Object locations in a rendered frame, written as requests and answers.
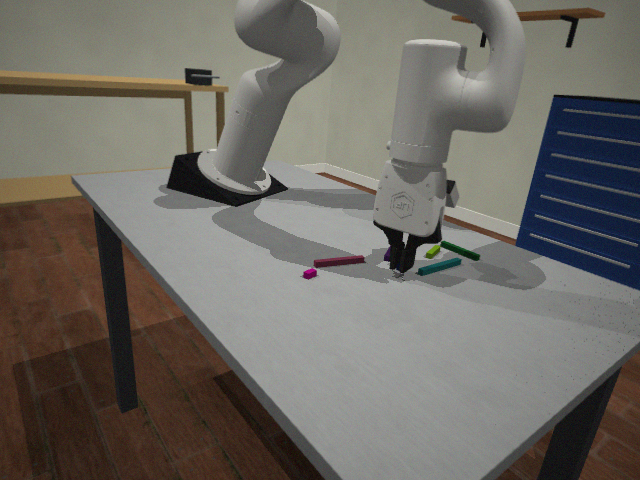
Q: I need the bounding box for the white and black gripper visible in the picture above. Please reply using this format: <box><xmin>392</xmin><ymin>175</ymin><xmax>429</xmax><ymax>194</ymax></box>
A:
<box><xmin>373</xmin><ymin>158</ymin><xmax>447</xmax><ymax>273</ymax></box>

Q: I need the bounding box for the turquoise rod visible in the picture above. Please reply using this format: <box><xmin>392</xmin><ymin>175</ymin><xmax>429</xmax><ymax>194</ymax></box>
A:
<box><xmin>418</xmin><ymin>258</ymin><xmax>462</xmax><ymax>276</ymax></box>

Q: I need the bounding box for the magenta rod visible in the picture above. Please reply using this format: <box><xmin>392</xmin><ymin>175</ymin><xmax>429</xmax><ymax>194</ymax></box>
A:
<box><xmin>303</xmin><ymin>268</ymin><xmax>317</xmax><ymax>279</ymax></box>

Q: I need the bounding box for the lime green rod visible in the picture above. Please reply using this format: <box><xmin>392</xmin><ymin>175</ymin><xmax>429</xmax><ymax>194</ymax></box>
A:
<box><xmin>426</xmin><ymin>245</ymin><xmax>441</xmax><ymax>259</ymax></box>

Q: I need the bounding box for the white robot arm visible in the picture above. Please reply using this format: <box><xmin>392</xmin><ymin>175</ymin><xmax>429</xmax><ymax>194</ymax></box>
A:
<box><xmin>197</xmin><ymin>0</ymin><xmax>526</xmax><ymax>195</ymax></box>

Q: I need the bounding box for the pink rod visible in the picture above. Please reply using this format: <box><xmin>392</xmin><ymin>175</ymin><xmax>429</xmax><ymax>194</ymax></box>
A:
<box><xmin>314</xmin><ymin>255</ymin><xmax>365</xmax><ymax>268</ymax></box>

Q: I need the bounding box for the dark green rod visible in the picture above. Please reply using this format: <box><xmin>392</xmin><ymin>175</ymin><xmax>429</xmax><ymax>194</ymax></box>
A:
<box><xmin>440</xmin><ymin>241</ymin><xmax>480</xmax><ymax>261</ymax></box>

